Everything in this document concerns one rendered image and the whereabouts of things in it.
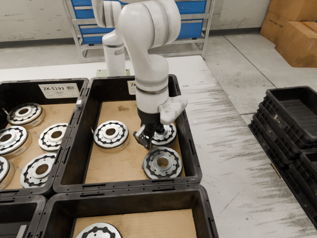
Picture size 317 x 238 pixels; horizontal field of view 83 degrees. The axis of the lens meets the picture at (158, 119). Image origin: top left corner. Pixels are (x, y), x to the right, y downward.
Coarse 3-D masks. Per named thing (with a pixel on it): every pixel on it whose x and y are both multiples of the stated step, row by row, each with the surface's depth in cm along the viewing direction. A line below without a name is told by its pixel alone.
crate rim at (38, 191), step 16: (16, 80) 60; (32, 80) 60; (48, 80) 60; (64, 80) 60; (80, 80) 60; (80, 96) 55; (64, 144) 42; (48, 176) 36; (0, 192) 34; (16, 192) 34; (32, 192) 34; (48, 192) 35
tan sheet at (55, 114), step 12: (48, 108) 65; (60, 108) 65; (72, 108) 65; (48, 120) 61; (60, 120) 61; (36, 132) 57; (36, 144) 54; (24, 156) 51; (36, 156) 51; (12, 180) 46
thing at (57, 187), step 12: (84, 96) 54; (84, 108) 51; (72, 132) 44; (72, 144) 42; (192, 144) 42; (192, 156) 39; (60, 168) 37; (60, 180) 36; (132, 180) 36; (144, 180) 36; (156, 180) 36; (168, 180) 36; (180, 180) 36; (192, 180) 36; (60, 192) 34
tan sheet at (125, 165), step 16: (112, 112) 64; (128, 112) 64; (128, 128) 58; (128, 144) 54; (176, 144) 54; (96, 160) 50; (112, 160) 50; (128, 160) 50; (96, 176) 47; (112, 176) 47; (128, 176) 47; (144, 176) 47
